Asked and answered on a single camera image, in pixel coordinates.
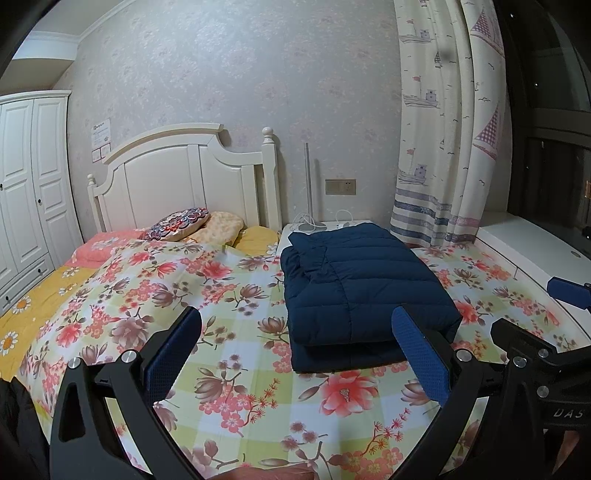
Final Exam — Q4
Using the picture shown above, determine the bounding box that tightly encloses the white floor lamp stand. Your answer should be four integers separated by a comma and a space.
295, 142, 328, 234

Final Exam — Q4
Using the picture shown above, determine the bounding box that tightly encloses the white nightstand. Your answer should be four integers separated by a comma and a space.
277, 219, 375, 246

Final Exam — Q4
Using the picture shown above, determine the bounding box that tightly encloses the black cloth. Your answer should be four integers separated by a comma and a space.
0, 376, 52, 480

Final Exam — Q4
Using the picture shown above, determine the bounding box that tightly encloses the white wardrobe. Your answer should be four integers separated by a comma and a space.
0, 90, 84, 317

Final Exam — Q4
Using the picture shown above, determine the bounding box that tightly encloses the white bed headboard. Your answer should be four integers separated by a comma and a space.
87, 122, 284, 234

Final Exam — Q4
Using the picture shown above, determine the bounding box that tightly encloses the yellow daisy quilt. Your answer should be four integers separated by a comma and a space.
0, 265, 100, 384

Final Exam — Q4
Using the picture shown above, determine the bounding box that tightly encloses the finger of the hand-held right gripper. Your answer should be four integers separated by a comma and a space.
490, 318, 562, 371
547, 276, 591, 310

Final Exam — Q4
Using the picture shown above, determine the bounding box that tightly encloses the floral checked bedsheet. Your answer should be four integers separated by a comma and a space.
11, 233, 581, 480

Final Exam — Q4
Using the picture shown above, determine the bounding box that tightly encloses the purple patterned cushion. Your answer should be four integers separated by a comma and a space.
144, 208, 211, 241

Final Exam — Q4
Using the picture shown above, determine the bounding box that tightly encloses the plain yellow pillow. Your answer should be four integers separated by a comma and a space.
235, 226, 282, 256

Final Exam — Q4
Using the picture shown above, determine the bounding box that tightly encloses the white window ledge cabinet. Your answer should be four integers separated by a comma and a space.
475, 212, 591, 352

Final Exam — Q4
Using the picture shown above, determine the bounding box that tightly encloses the white charger cable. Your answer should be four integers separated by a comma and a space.
290, 210, 356, 230

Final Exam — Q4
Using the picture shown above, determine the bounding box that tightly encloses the sailboat print curtain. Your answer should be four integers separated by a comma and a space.
390, 0, 513, 248

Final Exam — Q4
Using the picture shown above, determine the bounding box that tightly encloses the white wall notice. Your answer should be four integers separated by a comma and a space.
92, 119, 113, 148

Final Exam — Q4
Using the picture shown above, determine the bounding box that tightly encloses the pink floral pillow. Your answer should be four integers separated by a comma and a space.
65, 228, 151, 268

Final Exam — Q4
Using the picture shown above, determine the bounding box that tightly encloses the pale yellow floral pillow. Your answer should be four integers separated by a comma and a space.
187, 211, 245, 245

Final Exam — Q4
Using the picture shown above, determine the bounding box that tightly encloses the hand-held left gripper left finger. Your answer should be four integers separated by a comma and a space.
48, 305, 203, 480

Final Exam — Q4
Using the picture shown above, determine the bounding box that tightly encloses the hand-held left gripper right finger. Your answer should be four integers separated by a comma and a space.
392, 305, 542, 480

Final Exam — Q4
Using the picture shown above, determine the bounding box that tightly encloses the blue quilted jacket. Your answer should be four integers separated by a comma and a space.
280, 222, 463, 374

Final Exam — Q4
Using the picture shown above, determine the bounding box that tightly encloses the gold wall socket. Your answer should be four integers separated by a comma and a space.
324, 178, 358, 196

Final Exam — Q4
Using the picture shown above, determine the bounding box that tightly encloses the dark window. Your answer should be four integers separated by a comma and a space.
496, 0, 591, 232

